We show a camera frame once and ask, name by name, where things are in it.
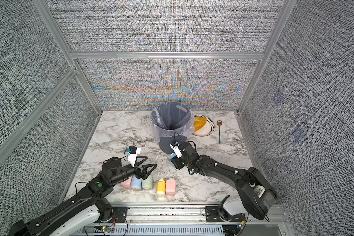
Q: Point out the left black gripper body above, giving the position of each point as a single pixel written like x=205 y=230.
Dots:
x=137 y=173

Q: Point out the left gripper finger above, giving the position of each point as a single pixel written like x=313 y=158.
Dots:
x=140 y=160
x=147 y=170

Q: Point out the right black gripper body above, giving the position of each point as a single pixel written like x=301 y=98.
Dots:
x=180 y=162

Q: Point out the bright blue pencil sharpener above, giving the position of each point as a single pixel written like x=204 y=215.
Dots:
x=174 y=160

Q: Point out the pink pencil sharpener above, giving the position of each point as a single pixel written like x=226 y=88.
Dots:
x=171 y=187
x=127 y=183

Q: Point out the dark grey trash bin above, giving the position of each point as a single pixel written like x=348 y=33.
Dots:
x=171 y=126

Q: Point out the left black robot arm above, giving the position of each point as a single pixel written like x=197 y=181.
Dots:
x=88 y=204

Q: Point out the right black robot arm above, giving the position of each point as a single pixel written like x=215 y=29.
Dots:
x=255 y=192

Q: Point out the green pencil sharpener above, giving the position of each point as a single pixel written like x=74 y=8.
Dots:
x=148 y=183

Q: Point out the light blue pencil sharpener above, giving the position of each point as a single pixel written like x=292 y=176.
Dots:
x=136 y=183

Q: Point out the yellow pencil sharpener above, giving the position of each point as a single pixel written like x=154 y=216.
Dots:
x=161 y=188

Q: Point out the yellow white patterned bowl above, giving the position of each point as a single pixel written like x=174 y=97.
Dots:
x=204 y=126

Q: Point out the clear plastic bin liner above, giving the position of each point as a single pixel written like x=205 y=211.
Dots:
x=159 y=126

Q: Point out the gold blue spoon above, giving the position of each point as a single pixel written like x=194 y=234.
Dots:
x=219 y=124

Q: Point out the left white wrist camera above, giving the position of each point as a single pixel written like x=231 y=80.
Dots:
x=133 y=152

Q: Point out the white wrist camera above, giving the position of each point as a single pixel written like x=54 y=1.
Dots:
x=133 y=152
x=176 y=150

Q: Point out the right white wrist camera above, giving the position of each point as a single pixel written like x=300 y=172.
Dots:
x=176 y=150

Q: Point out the aluminium front rail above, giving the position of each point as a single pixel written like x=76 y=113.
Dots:
x=189 y=213

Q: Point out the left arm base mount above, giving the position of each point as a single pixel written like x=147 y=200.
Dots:
x=116 y=214

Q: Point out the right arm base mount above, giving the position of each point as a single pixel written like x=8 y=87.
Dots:
x=215 y=214

